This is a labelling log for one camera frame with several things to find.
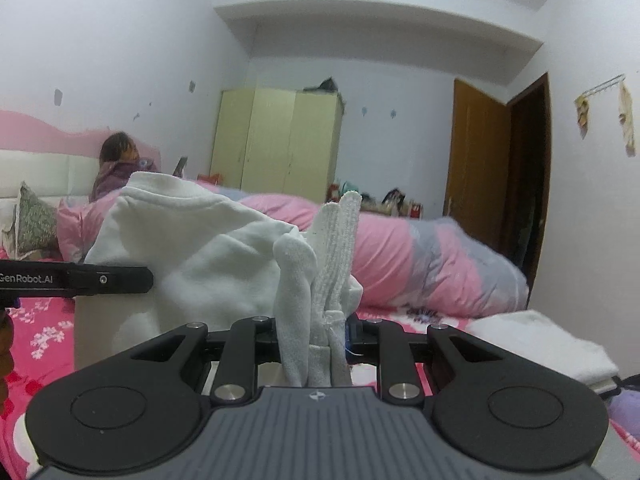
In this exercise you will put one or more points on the lavender cloth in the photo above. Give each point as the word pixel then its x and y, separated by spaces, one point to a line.
pixel 627 412

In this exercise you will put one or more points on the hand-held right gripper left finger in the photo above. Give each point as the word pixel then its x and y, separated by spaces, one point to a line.
pixel 262 342

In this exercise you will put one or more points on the pink pillow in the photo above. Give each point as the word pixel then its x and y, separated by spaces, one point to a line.
pixel 70 230

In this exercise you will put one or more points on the wall hook rack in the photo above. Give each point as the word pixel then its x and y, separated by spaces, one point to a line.
pixel 605 84

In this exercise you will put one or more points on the red and white box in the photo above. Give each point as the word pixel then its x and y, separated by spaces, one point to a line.
pixel 414 208

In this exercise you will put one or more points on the red container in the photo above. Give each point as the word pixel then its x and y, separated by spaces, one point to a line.
pixel 332 194

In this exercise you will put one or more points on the white sweatshirt with orange print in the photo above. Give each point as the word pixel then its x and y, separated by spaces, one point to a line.
pixel 200 260

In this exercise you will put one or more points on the pale yellow wardrobe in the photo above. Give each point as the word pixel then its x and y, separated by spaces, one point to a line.
pixel 270 145

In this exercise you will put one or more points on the pink floral blanket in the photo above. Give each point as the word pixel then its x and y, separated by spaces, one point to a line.
pixel 40 330

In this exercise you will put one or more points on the black bag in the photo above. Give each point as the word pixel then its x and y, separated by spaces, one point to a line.
pixel 394 196

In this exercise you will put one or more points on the brown wooden door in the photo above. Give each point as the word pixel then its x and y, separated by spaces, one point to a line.
pixel 475 150

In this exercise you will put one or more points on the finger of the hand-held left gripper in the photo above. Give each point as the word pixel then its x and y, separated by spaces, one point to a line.
pixel 115 280

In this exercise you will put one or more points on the dark bundle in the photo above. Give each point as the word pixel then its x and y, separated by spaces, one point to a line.
pixel 325 85

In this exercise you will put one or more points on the person's left hand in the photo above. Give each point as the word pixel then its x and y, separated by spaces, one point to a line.
pixel 4 345

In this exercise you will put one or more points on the stack of folded clothes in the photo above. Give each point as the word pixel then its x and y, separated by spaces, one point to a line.
pixel 540 345

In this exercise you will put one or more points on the green patterned pillow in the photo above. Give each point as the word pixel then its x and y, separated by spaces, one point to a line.
pixel 35 220

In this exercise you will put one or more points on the pink and white headboard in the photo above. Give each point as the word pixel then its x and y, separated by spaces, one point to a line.
pixel 40 160

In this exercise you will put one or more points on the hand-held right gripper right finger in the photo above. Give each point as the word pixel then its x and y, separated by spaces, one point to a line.
pixel 354 337

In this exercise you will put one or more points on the hanging yellow cloth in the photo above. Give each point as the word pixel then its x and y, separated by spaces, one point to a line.
pixel 626 120
pixel 582 112

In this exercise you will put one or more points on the pink and grey duvet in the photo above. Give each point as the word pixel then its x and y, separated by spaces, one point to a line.
pixel 425 260

